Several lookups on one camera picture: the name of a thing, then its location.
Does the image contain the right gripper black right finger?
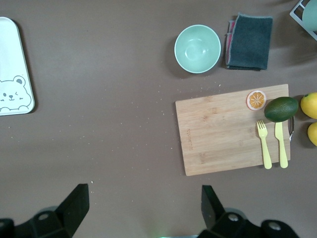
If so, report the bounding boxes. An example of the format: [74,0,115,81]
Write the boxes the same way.
[199,184,301,238]

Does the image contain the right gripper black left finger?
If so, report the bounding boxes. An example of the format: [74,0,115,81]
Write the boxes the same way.
[0,183,90,238]

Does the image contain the yellow plastic fork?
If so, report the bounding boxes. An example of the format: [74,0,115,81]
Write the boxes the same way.
[256,120,272,170]

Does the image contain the bamboo cutting board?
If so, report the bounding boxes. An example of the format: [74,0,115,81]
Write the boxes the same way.
[175,84,291,177]

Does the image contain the yellow plastic knife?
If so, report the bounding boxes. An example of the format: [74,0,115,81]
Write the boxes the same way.
[274,121,289,169]

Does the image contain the yellow lemon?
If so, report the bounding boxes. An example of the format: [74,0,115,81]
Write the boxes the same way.
[307,121,317,147]
[300,92,317,119]

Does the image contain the toy orange slice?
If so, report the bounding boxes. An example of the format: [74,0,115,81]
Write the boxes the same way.
[246,90,267,112]

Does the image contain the dark green avocado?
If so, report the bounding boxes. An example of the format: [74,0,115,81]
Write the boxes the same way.
[264,96,299,123]

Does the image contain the cream bear print tray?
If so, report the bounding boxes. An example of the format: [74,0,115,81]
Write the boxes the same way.
[0,16,36,117]

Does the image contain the pale green bowl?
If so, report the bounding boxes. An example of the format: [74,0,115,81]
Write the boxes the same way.
[174,24,222,74]

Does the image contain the dark grey folded cloth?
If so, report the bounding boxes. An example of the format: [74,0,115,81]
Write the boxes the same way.
[225,12,273,71]

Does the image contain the pink folded cloth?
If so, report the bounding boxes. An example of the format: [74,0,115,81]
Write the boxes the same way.
[224,19,236,68]

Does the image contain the pale green cup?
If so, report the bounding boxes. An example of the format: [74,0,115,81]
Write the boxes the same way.
[301,0,317,32]

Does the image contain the white wire dish rack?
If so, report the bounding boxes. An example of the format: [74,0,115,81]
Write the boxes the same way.
[289,0,317,42]

